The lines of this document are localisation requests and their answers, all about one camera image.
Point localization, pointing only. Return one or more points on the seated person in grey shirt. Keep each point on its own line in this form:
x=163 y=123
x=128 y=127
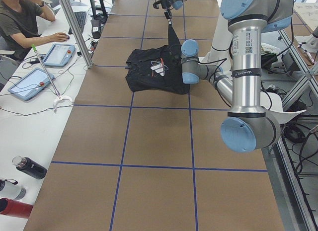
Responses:
x=18 y=25

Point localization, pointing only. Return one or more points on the blue teach pendant far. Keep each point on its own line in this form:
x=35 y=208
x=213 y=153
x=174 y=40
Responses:
x=59 y=55

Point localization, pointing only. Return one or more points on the blue teach pendant near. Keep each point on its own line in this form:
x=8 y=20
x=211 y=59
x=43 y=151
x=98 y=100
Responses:
x=30 y=85

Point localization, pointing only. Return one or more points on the blue teach pendant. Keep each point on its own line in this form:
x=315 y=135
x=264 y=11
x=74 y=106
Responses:
x=59 y=55
x=30 y=85

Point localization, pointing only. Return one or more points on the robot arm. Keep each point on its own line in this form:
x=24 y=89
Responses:
x=236 y=69
x=177 y=4

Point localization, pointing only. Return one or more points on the white water bottle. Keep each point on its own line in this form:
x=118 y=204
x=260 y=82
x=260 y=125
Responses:
x=11 y=191

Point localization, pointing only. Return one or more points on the aluminium frame post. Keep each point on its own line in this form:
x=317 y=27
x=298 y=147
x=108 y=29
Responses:
x=71 y=19

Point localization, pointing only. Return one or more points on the white grabber stick tool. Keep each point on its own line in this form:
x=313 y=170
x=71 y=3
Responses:
x=59 y=97

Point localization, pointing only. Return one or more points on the black printed t-shirt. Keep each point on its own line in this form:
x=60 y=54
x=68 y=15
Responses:
x=157 y=68

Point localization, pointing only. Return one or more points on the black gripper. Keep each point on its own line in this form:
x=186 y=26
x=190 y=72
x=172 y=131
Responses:
x=166 y=6

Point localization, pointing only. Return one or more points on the red water bottle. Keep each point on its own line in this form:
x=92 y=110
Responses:
x=15 y=208

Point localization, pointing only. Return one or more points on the black water bottle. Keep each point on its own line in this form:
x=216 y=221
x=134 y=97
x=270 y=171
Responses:
x=29 y=167

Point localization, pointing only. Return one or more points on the black keyboard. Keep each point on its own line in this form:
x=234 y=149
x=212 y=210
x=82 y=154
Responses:
x=81 y=19

